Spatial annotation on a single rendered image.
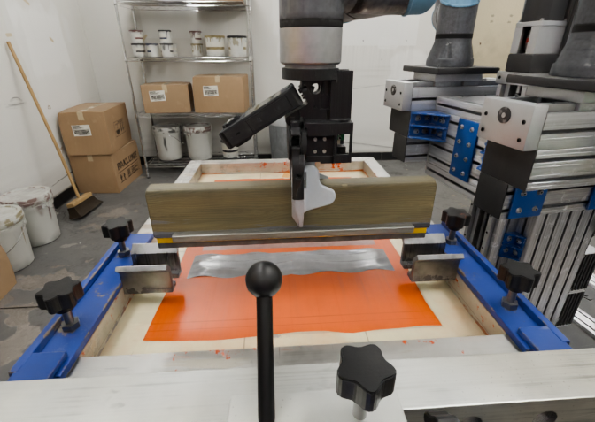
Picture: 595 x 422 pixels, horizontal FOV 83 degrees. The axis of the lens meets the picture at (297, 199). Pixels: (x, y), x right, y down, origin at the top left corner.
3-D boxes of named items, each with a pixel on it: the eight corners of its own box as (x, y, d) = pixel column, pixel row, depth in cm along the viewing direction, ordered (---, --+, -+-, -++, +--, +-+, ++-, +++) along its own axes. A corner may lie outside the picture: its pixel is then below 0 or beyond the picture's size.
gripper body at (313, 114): (351, 168, 44) (357, 68, 39) (284, 170, 43) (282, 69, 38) (340, 152, 51) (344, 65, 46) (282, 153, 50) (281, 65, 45)
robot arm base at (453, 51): (453, 65, 124) (459, 34, 120) (482, 66, 111) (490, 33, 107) (416, 65, 121) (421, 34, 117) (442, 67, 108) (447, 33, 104)
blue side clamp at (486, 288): (416, 250, 68) (421, 219, 65) (440, 249, 68) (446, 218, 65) (513, 387, 41) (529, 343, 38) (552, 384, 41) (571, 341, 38)
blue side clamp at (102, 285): (132, 261, 65) (124, 229, 62) (158, 260, 65) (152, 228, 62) (28, 418, 37) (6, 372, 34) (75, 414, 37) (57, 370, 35)
